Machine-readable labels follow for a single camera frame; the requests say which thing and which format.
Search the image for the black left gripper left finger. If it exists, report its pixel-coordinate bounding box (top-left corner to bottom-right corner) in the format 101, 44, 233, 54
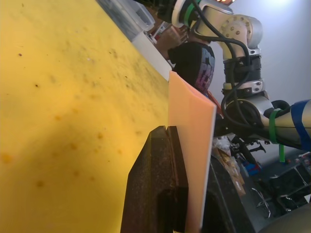
121, 125, 189, 233

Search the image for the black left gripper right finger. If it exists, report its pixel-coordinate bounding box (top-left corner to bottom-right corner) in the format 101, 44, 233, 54
202, 155, 255, 233

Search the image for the peach card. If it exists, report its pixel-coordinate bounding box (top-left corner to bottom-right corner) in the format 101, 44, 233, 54
167, 70, 217, 231

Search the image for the black office chair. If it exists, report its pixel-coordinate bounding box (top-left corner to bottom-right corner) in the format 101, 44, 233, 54
252, 160, 311, 219

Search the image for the yellow table mat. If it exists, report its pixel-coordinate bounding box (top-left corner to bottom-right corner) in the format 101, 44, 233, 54
0, 0, 171, 233

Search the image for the person in black printed shirt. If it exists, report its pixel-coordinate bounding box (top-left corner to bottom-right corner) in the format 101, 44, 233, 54
160, 24, 217, 98

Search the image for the clear plastic storage container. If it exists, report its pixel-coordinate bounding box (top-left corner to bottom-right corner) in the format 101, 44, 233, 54
97, 0, 156, 41

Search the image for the green strap on arm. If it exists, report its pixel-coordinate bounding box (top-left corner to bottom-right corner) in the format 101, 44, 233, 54
268, 108, 284, 145
182, 0, 203, 28

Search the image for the orange cable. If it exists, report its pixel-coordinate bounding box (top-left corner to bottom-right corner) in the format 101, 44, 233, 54
206, 89, 222, 115

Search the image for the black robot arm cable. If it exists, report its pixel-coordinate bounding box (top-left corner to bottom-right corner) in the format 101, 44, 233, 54
189, 0, 266, 130

